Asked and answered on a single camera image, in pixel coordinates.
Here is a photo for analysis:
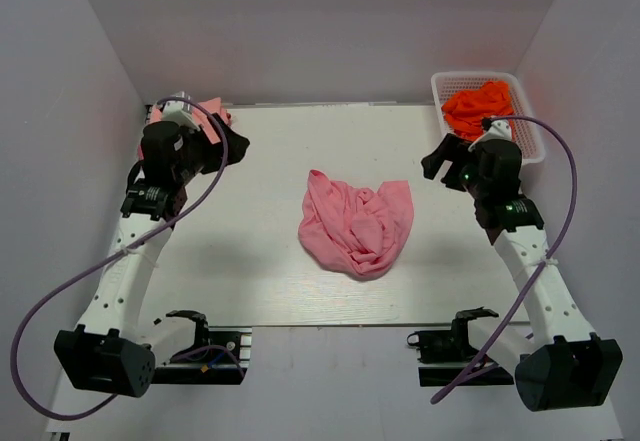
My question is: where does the pink t shirt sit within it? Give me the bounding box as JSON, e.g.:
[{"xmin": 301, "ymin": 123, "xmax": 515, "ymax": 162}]
[{"xmin": 298, "ymin": 170, "xmax": 414, "ymax": 281}]

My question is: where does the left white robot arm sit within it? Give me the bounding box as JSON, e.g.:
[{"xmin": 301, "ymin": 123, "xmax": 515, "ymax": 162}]
[{"xmin": 54, "ymin": 121, "xmax": 250, "ymax": 397}]

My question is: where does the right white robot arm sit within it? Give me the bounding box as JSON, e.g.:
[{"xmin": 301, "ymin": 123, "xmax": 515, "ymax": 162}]
[{"xmin": 421, "ymin": 134, "xmax": 623, "ymax": 412}]

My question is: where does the orange t shirt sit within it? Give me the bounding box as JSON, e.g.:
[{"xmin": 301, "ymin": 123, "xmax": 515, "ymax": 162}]
[{"xmin": 441, "ymin": 81, "xmax": 515, "ymax": 142}]

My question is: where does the folded salmon t shirt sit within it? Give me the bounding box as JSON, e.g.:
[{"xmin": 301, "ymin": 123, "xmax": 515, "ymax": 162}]
[{"xmin": 149, "ymin": 96, "xmax": 234, "ymax": 146}]

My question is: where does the white plastic basket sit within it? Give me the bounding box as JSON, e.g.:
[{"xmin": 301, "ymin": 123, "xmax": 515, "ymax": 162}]
[{"xmin": 431, "ymin": 71, "xmax": 546, "ymax": 165}]

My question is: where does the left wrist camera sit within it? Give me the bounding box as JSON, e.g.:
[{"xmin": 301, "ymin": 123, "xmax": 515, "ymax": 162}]
[{"xmin": 156, "ymin": 91, "xmax": 200, "ymax": 131}]

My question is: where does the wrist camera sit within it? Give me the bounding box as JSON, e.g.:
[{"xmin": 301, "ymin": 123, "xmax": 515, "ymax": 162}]
[
  {"xmin": 468, "ymin": 118, "xmax": 513, "ymax": 152},
  {"xmin": 156, "ymin": 91, "xmax": 200, "ymax": 131}
]

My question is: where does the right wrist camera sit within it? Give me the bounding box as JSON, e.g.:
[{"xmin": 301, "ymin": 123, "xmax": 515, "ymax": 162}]
[{"xmin": 468, "ymin": 118, "xmax": 513, "ymax": 152}]

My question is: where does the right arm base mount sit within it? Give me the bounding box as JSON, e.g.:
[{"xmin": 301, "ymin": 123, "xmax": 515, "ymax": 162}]
[{"xmin": 406, "ymin": 307, "xmax": 498, "ymax": 387}]

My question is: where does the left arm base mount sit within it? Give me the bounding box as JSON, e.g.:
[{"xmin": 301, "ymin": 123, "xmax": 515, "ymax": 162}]
[{"xmin": 140, "ymin": 310, "xmax": 252, "ymax": 386}]

